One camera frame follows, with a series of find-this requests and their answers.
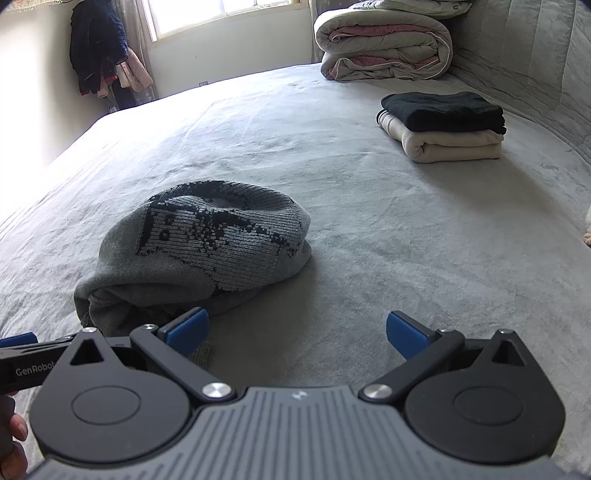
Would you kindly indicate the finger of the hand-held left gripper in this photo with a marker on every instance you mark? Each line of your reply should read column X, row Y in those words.
column 18, row 339
column 51, row 346

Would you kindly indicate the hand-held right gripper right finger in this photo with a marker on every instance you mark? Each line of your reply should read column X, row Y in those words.
column 406, row 332

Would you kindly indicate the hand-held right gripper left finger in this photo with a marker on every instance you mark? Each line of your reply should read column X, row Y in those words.
column 189, row 330

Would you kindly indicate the grey knitted cat-pattern sweater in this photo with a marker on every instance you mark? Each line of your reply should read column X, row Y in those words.
column 207, row 240

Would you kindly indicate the hanging pink clothes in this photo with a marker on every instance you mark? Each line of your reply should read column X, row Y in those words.
column 134, row 74

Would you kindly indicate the person's left hand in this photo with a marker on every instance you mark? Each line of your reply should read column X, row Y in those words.
column 18, row 429

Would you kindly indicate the grey bed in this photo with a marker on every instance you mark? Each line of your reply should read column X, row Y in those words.
column 369, row 230

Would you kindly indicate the folded cream garment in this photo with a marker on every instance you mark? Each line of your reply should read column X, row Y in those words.
column 452, row 147

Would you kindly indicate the white plush toy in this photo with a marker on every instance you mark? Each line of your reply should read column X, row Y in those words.
column 588, row 226

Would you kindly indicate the folded black garment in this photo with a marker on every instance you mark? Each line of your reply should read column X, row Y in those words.
column 443, row 110

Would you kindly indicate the rolled grey pink quilt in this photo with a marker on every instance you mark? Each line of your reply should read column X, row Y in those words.
column 383, row 46

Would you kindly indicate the grey quilted headboard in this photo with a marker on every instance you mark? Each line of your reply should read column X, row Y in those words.
column 531, row 55

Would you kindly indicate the grey patterned curtain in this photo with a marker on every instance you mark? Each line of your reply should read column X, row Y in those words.
column 134, row 27

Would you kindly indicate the hanging dark jacket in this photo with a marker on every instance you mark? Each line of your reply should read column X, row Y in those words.
column 94, row 37

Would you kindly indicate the window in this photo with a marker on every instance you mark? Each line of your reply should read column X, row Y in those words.
column 207, row 14

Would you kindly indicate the grey pillow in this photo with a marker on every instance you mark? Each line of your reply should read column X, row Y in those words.
column 415, row 7

